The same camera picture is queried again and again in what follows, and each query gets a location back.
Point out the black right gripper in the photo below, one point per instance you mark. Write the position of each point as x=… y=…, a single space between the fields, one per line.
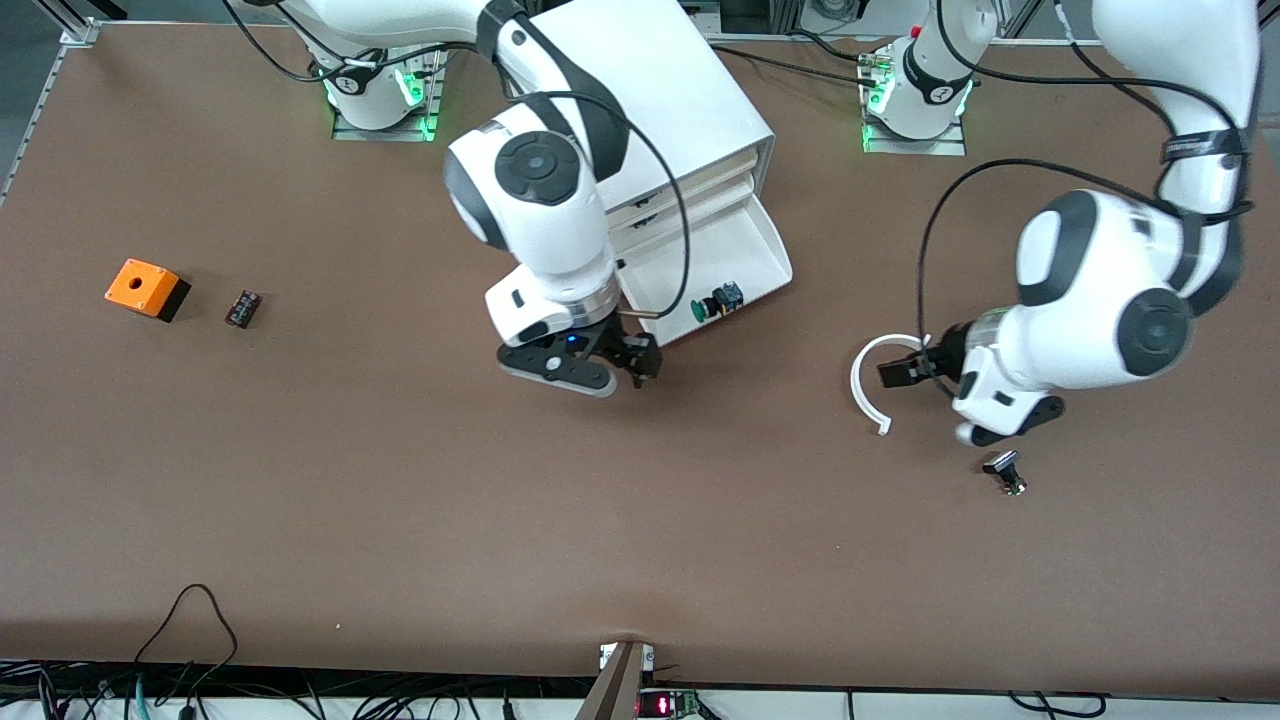
x=620 y=347

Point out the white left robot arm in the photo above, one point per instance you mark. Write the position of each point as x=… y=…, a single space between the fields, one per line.
x=1090 y=300

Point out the white post mounting bracket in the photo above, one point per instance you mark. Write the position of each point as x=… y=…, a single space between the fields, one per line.
x=604 y=657

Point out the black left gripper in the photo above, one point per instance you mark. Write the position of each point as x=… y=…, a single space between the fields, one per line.
x=948 y=354

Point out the brown camera post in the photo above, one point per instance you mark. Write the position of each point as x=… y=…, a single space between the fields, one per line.
x=615 y=690

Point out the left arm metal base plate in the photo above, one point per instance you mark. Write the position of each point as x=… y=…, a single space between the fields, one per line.
x=950 y=147

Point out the green push button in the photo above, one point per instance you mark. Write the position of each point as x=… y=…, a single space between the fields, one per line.
x=705 y=308

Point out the red LED display board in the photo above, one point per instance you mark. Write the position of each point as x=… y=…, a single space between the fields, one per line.
x=665 y=705

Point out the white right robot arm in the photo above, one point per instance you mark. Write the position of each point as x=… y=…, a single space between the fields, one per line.
x=540 y=230

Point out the small black connector block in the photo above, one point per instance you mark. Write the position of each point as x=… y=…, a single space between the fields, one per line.
x=243 y=308

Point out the aluminium table frame rail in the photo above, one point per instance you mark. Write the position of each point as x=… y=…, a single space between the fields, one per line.
x=1030 y=43

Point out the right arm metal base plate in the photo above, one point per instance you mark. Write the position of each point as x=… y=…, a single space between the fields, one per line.
x=350 y=132

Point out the white drawer cabinet shell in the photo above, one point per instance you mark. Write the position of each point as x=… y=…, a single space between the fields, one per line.
x=690 y=90

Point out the orange button enclosure box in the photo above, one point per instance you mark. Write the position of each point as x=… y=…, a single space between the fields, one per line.
x=140 y=283

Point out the white plastic drawer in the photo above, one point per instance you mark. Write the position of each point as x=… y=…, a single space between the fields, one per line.
x=720 y=179
x=720 y=250
x=720 y=199

